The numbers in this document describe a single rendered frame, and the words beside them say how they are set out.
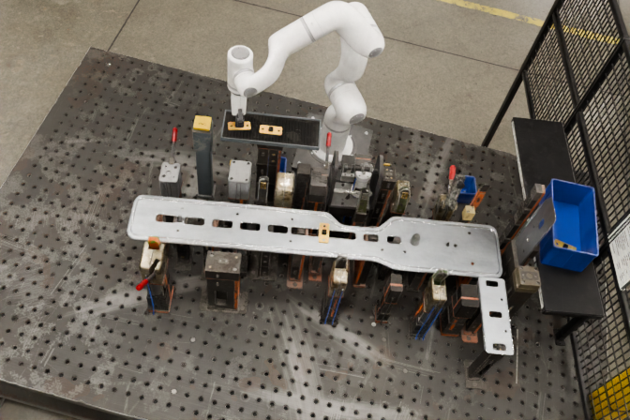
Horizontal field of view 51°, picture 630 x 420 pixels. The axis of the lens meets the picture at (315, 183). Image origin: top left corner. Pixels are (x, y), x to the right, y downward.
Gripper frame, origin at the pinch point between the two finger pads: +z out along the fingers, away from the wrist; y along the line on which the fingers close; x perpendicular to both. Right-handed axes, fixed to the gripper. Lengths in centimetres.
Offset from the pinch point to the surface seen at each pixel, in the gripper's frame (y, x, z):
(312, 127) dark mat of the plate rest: 1.6, 27.9, 6.2
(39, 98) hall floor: -119, -109, 122
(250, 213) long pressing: 28.6, 3.2, 22.3
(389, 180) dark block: 24, 55, 10
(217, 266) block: 51, -10, 20
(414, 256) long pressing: 50, 62, 22
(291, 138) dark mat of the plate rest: 6.3, 19.2, 6.2
